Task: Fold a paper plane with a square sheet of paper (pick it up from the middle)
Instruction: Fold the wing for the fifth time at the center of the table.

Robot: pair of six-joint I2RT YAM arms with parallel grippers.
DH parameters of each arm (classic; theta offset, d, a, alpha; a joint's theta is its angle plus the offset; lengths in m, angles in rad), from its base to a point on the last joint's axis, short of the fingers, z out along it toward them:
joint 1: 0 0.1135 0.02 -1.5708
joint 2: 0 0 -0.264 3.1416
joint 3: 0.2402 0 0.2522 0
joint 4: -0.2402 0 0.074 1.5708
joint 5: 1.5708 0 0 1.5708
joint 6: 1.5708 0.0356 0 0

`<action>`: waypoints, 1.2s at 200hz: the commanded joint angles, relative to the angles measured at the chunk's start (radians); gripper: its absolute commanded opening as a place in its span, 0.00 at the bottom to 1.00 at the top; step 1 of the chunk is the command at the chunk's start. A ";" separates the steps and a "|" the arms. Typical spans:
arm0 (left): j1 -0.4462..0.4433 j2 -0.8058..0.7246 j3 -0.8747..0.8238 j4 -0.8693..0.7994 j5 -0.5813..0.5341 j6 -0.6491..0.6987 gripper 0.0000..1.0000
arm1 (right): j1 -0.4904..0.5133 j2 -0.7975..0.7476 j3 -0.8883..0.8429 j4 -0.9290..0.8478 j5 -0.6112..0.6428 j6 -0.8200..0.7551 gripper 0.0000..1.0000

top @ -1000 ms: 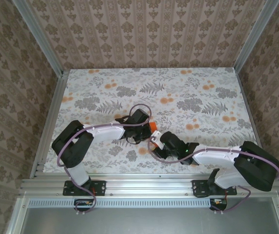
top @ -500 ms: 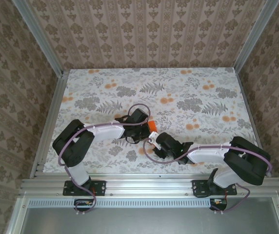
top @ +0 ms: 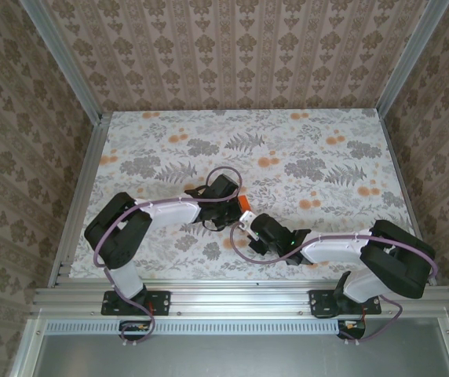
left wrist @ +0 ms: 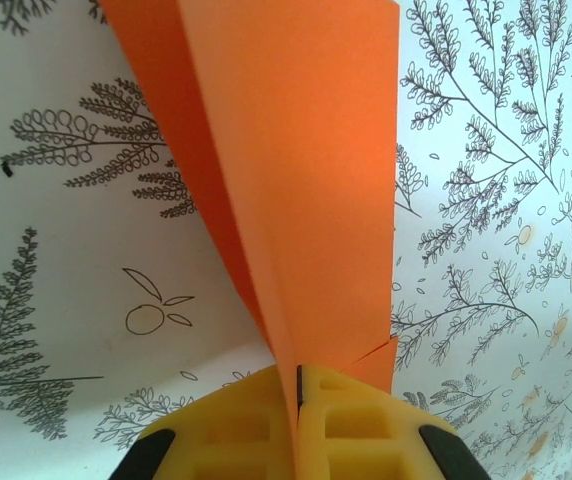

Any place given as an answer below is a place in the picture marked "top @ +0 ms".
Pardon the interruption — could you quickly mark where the floral patterned table cover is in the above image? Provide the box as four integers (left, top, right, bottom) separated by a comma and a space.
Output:
67, 110, 432, 282

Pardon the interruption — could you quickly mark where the black controller board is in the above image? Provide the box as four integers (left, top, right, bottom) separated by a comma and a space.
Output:
336, 318, 367, 340
119, 320, 155, 341

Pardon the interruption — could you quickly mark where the grey metal panel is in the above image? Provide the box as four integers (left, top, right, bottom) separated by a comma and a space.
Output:
10, 317, 449, 377

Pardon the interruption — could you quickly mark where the long aluminium mounting rail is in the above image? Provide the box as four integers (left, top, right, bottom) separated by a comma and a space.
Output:
31, 285, 449, 317

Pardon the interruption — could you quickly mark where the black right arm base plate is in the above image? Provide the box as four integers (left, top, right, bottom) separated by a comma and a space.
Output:
309, 289, 382, 317

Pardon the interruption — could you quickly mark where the grey slotted cable duct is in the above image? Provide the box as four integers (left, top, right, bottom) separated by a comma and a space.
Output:
46, 318, 341, 335

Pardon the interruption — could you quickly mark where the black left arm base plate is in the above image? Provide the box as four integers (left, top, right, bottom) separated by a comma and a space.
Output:
101, 289, 172, 317

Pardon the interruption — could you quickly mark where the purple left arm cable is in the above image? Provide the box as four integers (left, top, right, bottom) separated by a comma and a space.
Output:
93, 167, 243, 349

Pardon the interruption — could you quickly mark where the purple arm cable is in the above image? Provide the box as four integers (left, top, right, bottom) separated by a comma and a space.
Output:
230, 210, 441, 346
93, 167, 243, 349

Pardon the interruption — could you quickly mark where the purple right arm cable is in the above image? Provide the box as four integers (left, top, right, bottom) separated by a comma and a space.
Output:
230, 210, 441, 346

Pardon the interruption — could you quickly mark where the aluminium side rail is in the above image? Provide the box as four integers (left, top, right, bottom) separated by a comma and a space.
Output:
49, 113, 111, 287

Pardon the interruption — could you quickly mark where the aluminium frame post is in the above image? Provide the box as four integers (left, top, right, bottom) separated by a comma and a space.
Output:
375, 0, 449, 115
22, 0, 104, 123

